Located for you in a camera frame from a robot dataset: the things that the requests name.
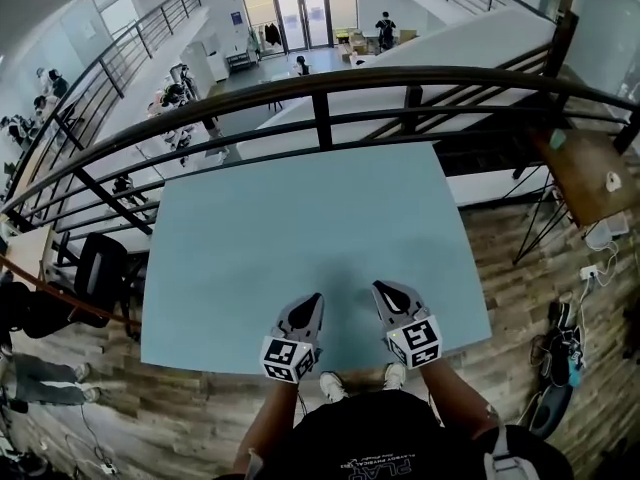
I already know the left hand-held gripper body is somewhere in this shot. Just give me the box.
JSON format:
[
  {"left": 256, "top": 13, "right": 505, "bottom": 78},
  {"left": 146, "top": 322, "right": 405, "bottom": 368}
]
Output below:
[{"left": 259, "top": 325, "right": 324, "bottom": 385}]

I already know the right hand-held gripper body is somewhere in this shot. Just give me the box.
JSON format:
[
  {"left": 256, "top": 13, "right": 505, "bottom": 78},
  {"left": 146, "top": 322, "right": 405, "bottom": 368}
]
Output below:
[{"left": 384, "top": 312, "right": 444, "bottom": 371}]

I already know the person's right forearm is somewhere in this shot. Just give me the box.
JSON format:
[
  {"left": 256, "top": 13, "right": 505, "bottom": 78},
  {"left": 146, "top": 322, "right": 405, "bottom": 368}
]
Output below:
[{"left": 417, "top": 357, "right": 501, "bottom": 444}]

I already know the person's left forearm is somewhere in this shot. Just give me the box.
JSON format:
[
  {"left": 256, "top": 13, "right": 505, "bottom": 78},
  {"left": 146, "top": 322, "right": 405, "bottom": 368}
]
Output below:
[{"left": 232, "top": 377, "right": 304, "bottom": 474}]

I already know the clear plastic container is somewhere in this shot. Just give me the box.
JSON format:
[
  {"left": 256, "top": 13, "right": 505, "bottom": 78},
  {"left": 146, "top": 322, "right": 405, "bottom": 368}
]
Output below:
[{"left": 584, "top": 215, "right": 629, "bottom": 249}]

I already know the person's white right shoe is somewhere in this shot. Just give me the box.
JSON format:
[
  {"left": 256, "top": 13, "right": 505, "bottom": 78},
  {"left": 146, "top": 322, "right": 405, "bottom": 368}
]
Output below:
[{"left": 383, "top": 361, "right": 407, "bottom": 390}]

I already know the person's white shoe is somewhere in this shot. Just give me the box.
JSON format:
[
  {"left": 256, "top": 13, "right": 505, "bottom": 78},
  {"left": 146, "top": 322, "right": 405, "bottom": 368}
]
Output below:
[
  {"left": 318, "top": 371, "right": 347, "bottom": 403},
  {"left": 383, "top": 361, "right": 407, "bottom": 390}
]

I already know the person's white left shoe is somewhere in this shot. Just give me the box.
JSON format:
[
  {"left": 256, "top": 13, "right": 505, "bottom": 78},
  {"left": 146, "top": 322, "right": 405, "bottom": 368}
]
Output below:
[{"left": 318, "top": 371, "right": 347, "bottom": 403}]

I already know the person's black t-shirt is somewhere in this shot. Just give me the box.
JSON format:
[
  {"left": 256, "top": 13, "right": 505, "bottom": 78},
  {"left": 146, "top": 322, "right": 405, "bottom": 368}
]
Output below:
[{"left": 214, "top": 392, "right": 576, "bottom": 480}]

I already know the black backpack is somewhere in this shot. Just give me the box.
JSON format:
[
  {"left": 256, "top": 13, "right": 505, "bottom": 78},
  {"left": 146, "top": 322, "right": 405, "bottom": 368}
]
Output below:
[{"left": 529, "top": 300, "right": 586, "bottom": 389}]

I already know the dark blue oval object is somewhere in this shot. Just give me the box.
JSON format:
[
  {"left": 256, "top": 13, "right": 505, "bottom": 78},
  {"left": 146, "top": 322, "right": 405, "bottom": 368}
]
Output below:
[{"left": 527, "top": 382, "right": 574, "bottom": 439}]

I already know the brown wooden coat rack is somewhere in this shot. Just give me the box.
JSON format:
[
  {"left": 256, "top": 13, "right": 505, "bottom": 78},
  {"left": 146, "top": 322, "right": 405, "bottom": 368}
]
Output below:
[{"left": 0, "top": 252, "right": 144, "bottom": 329}]

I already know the black office chair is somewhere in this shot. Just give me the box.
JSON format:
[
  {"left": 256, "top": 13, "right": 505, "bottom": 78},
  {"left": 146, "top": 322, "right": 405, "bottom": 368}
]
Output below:
[{"left": 74, "top": 232, "right": 146, "bottom": 329}]

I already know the wooden side table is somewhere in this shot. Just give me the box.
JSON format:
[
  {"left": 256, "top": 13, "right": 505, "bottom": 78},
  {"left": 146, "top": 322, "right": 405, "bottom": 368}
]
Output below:
[{"left": 512, "top": 127, "right": 640, "bottom": 267}]

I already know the black curved metal railing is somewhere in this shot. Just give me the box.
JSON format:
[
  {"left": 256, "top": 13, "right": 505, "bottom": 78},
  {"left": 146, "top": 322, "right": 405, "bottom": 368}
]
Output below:
[{"left": 0, "top": 65, "right": 640, "bottom": 239}]

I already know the black garment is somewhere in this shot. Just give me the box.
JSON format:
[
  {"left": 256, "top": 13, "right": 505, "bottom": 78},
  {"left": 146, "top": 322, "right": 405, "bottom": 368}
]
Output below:
[{"left": 0, "top": 280, "right": 104, "bottom": 342}]

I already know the black low shelf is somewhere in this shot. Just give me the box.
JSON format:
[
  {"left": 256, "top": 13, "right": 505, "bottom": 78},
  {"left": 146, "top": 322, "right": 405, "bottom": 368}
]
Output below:
[{"left": 224, "top": 50, "right": 261, "bottom": 74}]

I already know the white cabinet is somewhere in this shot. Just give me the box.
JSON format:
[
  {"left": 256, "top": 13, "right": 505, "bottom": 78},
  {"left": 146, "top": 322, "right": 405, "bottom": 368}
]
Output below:
[{"left": 179, "top": 40, "right": 231, "bottom": 89}]

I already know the light wooden desk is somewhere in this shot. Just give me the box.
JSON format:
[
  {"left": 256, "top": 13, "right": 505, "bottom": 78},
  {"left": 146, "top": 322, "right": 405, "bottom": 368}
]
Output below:
[{"left": 0, "top": 225, "right": 56, "bottom": 289}]

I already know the glass entrance door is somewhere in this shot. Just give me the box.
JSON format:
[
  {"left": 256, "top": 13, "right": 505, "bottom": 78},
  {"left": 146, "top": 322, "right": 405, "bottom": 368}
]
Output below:
[{"left": 242, "top": 0, "right": 359, "bottom": 54}]

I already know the grey shoulder strap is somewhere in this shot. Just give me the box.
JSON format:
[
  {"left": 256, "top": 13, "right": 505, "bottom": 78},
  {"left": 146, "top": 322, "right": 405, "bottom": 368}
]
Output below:
[
  {"left": 243, "top": 447, "right": 265, "bottom": 480},
  {"left": 482, "top": 425, "right": 544, "bottom": 480}
]

